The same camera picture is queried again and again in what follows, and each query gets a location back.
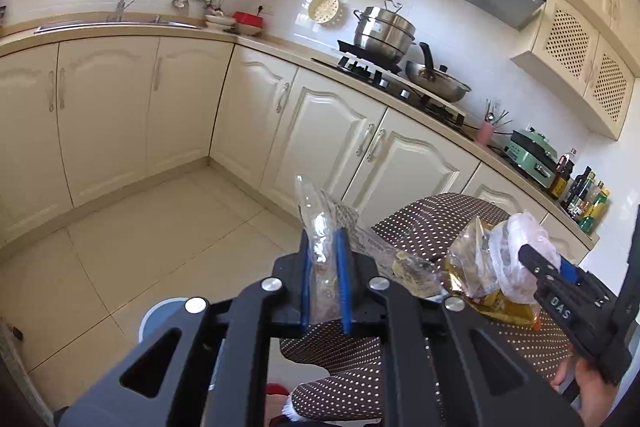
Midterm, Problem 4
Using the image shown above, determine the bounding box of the dark soy sauce bottle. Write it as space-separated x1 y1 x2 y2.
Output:
548 148 577 200

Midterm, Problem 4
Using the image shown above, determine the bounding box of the red bowl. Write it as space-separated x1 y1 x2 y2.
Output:
233 11 264 36

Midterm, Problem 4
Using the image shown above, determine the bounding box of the white plastic bag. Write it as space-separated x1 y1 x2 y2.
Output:
487 210 562 306

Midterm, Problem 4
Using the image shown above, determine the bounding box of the round cream steamer rack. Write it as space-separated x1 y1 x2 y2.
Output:
308 0 341 25

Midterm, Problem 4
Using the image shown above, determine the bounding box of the steel kitchen sink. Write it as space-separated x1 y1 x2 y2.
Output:
34 18 202 35

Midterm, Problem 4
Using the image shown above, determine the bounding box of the brown polka dot tablecloth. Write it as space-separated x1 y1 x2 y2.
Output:
278 192 574 423

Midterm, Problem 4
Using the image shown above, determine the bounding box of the grey round trash bin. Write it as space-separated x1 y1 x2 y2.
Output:
138 297 186 343

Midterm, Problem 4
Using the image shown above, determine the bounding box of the stainless steel steamer pot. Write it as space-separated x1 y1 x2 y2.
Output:
354 0 416 64

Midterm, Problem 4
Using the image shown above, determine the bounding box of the pink utensil holder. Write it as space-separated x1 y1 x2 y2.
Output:
474 98 511 146

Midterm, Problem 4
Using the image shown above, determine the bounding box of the wok with black handle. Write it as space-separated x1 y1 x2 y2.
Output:
405 42 472 103

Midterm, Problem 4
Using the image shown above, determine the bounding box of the green electric cooker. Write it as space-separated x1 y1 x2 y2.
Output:
504 130 558 190

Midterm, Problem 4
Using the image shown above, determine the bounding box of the dark glass bottle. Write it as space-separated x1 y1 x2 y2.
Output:
562 166 592 212

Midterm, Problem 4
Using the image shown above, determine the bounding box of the clear plastic snack bag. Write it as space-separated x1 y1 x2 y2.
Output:
295 174 445 325

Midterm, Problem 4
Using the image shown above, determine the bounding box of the yellow gold snack wrapper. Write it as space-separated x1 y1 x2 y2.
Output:
442 216 540 329

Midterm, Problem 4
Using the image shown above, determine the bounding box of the black gas stove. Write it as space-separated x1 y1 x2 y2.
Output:
311 40 465 129

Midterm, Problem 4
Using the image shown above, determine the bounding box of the person's right hand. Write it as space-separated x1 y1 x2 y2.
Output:
550 355 618 427

